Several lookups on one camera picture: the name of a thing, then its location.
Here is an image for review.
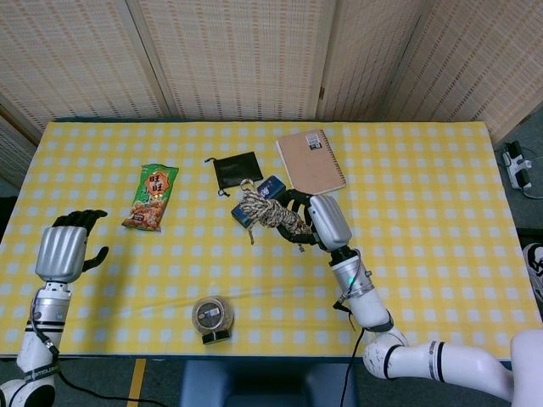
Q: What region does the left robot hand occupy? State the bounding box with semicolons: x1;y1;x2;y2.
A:
34;209;110;284

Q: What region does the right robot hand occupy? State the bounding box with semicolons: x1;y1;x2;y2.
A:
275;189;354;254

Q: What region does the speckled braided rope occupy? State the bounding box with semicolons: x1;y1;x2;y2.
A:
239;178;313;254

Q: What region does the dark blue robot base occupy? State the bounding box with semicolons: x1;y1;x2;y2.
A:
180;362;360;407

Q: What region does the brown spiral notebook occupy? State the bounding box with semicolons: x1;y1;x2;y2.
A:
275;129;348;202

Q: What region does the dark blue floral box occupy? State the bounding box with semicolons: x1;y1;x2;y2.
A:
230;175;287;226

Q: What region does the green snack bag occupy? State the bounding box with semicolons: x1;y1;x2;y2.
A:
121;163;180;232

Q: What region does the yellow checkered tablecloth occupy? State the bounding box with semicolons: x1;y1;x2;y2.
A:
0;120;523;362

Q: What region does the round jar with black lid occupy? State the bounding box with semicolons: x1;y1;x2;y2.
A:
191;295;234;346

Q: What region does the yellow floor tape strip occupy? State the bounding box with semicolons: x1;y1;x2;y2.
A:
126;359;148;407

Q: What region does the woven folding screen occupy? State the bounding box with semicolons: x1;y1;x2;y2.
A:
0;0;543;145

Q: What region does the white power strip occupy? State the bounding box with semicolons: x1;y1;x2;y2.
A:
502;141;536;191

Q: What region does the black drawstring pouch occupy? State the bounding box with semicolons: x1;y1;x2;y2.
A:
204;151;264;198

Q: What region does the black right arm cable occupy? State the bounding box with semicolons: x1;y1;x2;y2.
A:
337;296;367;407

